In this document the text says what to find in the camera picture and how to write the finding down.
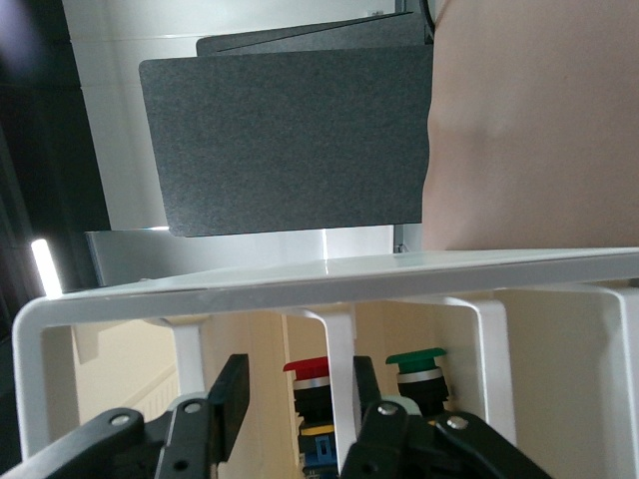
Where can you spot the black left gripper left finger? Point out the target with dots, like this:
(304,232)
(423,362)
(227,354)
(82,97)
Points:
(232,399)

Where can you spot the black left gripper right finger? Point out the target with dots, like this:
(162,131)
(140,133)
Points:
(369,394)

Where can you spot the white plastic drawer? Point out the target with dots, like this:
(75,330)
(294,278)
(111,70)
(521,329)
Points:
(491,359)
(190,359)
(339,379)
(624,374)

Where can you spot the red capped push button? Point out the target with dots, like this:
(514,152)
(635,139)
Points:
(309,369)

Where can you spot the green capped push button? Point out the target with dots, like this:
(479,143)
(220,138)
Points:
(417,361)

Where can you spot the white drawer cabinet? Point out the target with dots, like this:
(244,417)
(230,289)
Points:
(349,279)

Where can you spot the large grey felt panel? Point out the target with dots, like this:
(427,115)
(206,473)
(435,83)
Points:
(289,140)

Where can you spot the brown table cover sheet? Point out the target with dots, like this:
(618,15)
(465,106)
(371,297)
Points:
(539,125)

